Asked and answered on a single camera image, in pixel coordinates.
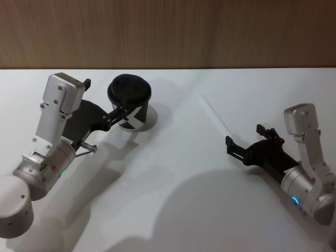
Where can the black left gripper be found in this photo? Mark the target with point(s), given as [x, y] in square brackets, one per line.
[84, 118]

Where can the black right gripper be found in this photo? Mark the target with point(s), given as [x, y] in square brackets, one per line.
[270, 157]

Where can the black paper cup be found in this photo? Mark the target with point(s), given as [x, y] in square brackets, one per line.
[139, 115]

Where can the black plastic cup lid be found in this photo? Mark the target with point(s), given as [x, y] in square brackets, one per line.
[128, 88]

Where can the clear plastic straw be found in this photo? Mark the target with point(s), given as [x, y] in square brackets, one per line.
[215, 115]

